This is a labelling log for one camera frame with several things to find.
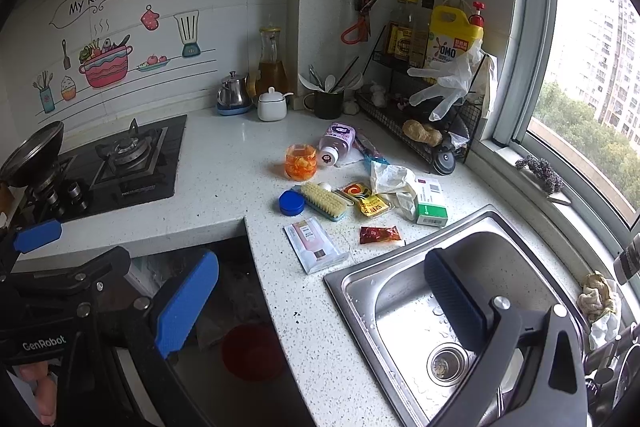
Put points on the black frying pan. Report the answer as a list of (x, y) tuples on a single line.
[(34, 157)]

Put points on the yellow detergent jug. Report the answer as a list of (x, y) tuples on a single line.
[(453, 32)]

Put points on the blue round lid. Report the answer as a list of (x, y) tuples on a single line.
[(291, 203)]

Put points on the red trash bin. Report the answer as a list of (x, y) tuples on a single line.
[(252, 353)]

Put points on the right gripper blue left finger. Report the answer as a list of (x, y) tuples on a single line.
[(180, 301)]

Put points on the white green medicine box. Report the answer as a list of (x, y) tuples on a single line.
[(431, 208)]

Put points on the crumpled rag by sink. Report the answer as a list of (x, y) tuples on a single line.
[(600, 303)]

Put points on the clear hanging plastic glove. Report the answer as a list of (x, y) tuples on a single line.
[(453, 80)]

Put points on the white spoon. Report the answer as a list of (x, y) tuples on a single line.
[(325, 186)]

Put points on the white pink packet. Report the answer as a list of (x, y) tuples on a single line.
[(314, 249)]

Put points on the orange pickle jar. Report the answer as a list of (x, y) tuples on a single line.
[(300, 162)]

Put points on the purple juice bottle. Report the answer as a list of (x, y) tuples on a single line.
[(335, 143)]

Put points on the ginger root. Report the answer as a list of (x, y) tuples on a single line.
[(422, 133)]

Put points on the dried purple flower bunch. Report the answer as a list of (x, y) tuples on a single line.
[(548, 180)]

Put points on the yellow yeast packet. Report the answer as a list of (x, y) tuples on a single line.
[(370, 205)]

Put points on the white sugar pot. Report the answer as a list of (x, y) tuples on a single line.
[(272, 105)]

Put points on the stainless steel sink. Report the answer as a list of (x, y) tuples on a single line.
[(531, 371)]

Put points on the black round timer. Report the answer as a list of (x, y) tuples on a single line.
[(443, 161)]

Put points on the glass oil carafe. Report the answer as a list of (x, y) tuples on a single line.
[(271, 73)]

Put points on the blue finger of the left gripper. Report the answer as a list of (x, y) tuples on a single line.
[(30, 239)]

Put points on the dark utensil mug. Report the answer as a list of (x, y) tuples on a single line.
[(324, 105)]

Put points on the black wire rack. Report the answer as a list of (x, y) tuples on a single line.
[(388, 104)]

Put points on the red black scissors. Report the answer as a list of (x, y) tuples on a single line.
[(360, 31)]

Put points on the person's left hand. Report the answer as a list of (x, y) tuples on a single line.
[(44, 391)]

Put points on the garlic bulb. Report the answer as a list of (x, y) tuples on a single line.
[(351, 108)]

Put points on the black gas stove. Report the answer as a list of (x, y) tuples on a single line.
[(132, 167)]

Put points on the small steel teapot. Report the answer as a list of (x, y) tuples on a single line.
[(232, 96)]

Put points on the blue pink plastic wrapper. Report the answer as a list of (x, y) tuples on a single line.
[(368, 150)]

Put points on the red sauce packet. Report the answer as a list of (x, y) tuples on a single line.
[(380, 236)]

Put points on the dark sauce bottle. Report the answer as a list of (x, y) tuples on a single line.
[(398, 39)]

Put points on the blue scrub brush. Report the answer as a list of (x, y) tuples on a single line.
[(328, 204)]

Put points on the cream hanging rubber glove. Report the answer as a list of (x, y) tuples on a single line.
[(485, 86)]

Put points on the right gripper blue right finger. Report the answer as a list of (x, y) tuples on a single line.
[(457, 296)]

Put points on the cream rubber glove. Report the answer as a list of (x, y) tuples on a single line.
[(485, 86), (397, 184)]

